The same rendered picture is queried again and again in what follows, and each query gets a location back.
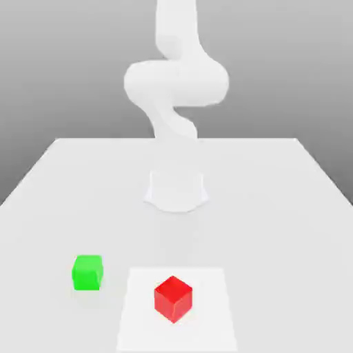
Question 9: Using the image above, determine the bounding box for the small red cube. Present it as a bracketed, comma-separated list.
[153, 274, 193, 324]

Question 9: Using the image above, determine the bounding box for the small green cube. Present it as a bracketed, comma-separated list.
[71, 254, 104, 292]

